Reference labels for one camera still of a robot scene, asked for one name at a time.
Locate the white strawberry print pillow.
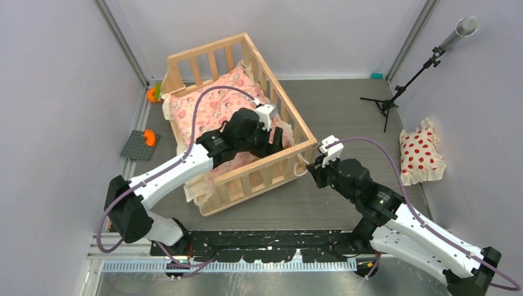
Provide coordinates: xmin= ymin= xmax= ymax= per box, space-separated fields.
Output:
xmin=399 ymin=118 xmax=447 ymax=186

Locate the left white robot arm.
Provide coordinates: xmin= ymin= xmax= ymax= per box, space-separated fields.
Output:
xmin=105 ymin=104 xmax=283 ymax=255

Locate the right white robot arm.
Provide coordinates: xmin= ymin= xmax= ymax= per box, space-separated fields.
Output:
xmin=307 ymin=155 xmax=501 ymax=295

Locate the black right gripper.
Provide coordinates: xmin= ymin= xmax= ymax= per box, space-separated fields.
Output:
xmin=307 ymin=151 xmax=358 ymax=204

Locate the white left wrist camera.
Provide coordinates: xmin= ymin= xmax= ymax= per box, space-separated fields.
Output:
xmin=254 ymin=104 xmax=278 ymax=131

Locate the small teal block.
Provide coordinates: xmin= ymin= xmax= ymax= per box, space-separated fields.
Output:
xmin=370 ymin=73 xmax=384 ymax=79

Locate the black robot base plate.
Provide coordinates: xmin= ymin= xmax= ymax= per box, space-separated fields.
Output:
xmin=166 ymin=229 xmax=378 ymax=263

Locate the orange arch toy block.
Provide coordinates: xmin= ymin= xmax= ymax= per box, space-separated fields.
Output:
xmin=142 ymin=129 xmax=157 ymax=147

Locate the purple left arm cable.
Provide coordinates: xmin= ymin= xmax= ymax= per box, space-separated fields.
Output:
xmin=96 ymin=86 xmax=262 ymax=279

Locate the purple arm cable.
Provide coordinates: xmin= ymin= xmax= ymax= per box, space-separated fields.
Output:
xmin=96 ymin=86 xmax=262 ymax=279
xmin=324 ymin=136 xmax=522 ymax=292

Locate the wooden slatted pet bed frame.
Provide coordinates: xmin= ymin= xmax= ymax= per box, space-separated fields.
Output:
xmin=161 ymin=33 xmax=317 ymax=216

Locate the orange and green toy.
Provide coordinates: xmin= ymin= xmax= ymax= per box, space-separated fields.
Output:
xmin=147 ymin=82 xmax=162 ymax=104

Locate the microphone on black stand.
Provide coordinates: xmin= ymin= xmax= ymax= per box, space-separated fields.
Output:
xmin=360 ymin=16 xmax=479 ymax=133

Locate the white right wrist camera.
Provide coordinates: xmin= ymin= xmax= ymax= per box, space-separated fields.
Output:
xmin=318 ymin=135 xmax=344 ymax=167

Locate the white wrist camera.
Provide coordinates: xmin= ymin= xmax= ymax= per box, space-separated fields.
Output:
xmin=318 ymin=135 xmax=344 ymax=167
xmin=254 ymin=104 xmax=278 ymax=131

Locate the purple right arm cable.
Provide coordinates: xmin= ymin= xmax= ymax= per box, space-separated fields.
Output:
xmin=324 ymin=136 xmax=522 ymax=292

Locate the pink unicorn print cushion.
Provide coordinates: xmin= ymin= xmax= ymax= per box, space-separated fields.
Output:
xmin=160 ymin=60 xmax=308 ymax=206

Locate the grey building block plate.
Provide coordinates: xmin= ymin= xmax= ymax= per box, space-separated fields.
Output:
xmin=120 ymin=130 xmax=161 ymax=161

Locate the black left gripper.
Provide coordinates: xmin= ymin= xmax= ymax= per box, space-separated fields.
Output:
xmin=237 ymin=122 xmax=286 ymax=162

